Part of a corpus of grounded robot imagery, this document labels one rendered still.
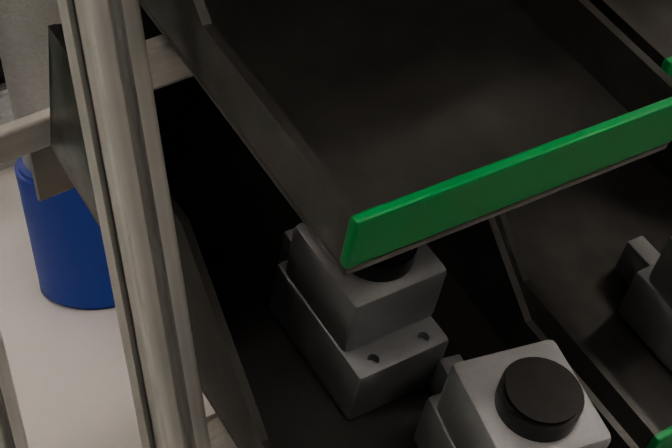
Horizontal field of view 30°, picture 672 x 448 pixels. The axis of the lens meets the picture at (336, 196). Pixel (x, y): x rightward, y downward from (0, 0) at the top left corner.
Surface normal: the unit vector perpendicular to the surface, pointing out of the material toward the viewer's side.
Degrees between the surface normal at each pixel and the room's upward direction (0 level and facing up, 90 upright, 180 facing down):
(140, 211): 90
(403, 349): 25
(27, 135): 90
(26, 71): 90
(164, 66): 90
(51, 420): 0
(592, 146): 115
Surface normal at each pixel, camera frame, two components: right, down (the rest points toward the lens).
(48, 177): 0.68, 0.26
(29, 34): -0.28, 0.44
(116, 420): -0.09, -0.90
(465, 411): -0.92, 0.18
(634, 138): 0.53, 0.67
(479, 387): 0.15, -0.68
